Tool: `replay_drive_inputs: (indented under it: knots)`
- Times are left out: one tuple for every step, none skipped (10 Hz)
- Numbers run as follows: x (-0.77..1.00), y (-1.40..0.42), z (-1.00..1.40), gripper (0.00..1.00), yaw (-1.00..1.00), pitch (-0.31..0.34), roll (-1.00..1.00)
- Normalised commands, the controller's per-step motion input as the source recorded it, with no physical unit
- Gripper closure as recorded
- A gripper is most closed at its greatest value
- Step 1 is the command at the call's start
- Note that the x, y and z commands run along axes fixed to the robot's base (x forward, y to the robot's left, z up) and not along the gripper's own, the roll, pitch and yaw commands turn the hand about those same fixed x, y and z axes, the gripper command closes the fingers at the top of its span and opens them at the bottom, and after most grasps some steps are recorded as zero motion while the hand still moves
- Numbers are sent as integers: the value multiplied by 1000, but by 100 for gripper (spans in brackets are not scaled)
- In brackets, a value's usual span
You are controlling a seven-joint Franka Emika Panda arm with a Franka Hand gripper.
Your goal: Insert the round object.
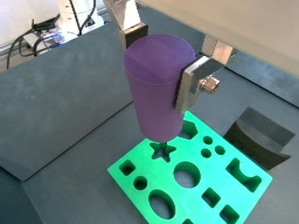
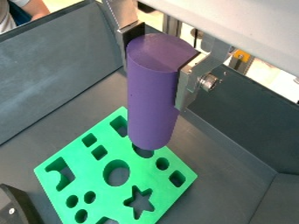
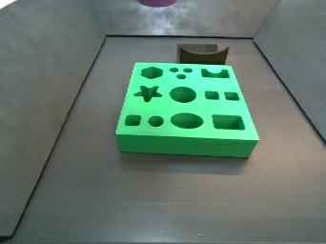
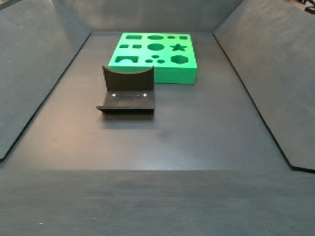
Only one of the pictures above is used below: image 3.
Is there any purple round object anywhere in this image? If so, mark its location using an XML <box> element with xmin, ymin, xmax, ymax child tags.
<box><xmin>137</xmin><ymin>0</ymin><xmax>177</xmax><ymax>8</ymax></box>

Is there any green shape sorter block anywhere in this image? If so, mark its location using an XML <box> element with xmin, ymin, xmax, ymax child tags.
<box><xmin>116</xmin><ymin>62</ymin><xmax>259</xmax><ymax>157</ymax></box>

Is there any dark grey foam cradle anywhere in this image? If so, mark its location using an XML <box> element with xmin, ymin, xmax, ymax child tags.
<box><xmin>176</xmin><ymin>44</ymin><xmax>229</xmax><ymax>65</ymax></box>

